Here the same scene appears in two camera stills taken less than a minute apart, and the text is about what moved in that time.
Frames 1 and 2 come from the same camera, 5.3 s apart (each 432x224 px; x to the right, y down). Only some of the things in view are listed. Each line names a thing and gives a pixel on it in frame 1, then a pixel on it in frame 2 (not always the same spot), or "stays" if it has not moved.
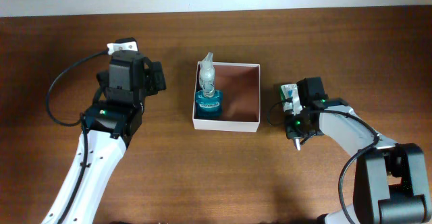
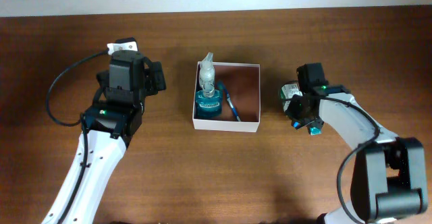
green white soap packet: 287,91 stays
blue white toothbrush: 297,144 to 221,85
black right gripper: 292,131 to 292,109
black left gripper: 152,79 stays
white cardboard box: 240,84 stays
